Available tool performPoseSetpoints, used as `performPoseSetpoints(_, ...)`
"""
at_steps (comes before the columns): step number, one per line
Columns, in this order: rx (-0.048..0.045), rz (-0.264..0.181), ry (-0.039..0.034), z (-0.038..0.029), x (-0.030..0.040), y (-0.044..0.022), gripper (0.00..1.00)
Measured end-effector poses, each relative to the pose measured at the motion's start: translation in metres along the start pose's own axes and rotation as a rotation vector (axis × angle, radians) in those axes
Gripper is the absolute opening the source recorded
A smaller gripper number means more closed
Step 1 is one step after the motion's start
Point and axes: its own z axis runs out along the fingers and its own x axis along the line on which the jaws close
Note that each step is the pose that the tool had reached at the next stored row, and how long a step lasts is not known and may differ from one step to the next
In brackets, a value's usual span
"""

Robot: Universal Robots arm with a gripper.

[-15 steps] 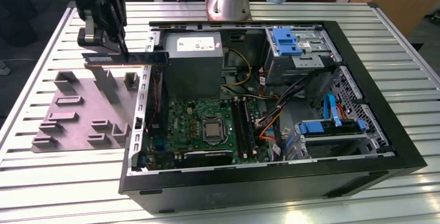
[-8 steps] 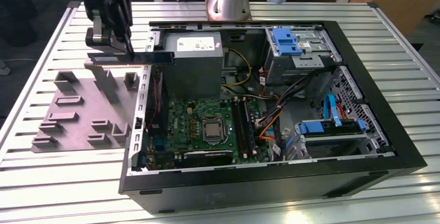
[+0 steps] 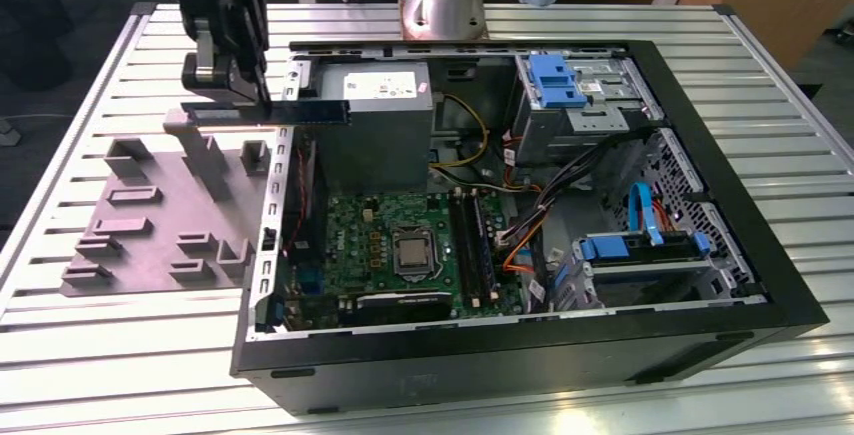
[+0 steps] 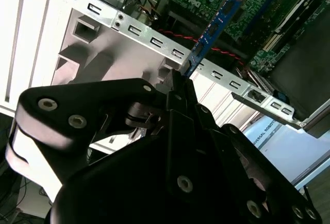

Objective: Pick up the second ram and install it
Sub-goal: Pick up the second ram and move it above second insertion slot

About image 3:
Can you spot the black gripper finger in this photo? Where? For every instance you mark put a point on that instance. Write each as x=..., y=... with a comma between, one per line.
x=254, y=30
x=214, y=85

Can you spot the blue RAM stick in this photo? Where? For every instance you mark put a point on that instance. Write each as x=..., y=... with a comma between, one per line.
x=314, y=112

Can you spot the grey parts rack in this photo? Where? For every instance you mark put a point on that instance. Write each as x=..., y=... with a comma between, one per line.
x=160, y=215

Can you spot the black office chair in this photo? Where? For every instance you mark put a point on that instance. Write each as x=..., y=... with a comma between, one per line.
x=34, y=30

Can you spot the grey power supply unit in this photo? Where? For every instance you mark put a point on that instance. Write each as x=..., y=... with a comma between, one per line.
x=380, y=155

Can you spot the black case fan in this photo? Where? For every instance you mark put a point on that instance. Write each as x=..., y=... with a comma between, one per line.
x=296, y=215

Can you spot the blue board connector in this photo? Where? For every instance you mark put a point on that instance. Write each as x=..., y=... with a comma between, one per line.
x=311, y=282

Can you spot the green motherboard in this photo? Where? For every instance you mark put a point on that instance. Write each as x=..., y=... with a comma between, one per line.
x=347, y=275

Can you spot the blue plastic disk carrier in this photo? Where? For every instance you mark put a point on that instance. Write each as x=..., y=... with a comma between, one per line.
x=563, y=97
x=550, y=72

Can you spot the silver CPU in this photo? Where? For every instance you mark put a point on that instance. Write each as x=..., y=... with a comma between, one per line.
x=414, y=255

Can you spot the black graphics card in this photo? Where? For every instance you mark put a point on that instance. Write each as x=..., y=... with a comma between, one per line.
x=400, y=305

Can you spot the grey metal drive cage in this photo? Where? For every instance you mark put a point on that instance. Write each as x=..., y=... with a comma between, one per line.
x=601, y=120

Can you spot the hard disk in blue carrier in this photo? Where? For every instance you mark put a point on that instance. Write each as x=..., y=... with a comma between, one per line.
x=614, y=247

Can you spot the black PC case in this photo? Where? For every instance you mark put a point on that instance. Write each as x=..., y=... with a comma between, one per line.
x=534, y=370

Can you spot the grey metal disk bay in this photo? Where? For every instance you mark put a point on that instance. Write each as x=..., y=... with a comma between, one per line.
x=641, y=277

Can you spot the wooden cabinet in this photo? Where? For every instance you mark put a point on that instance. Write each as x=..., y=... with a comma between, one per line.
x=787, y=5

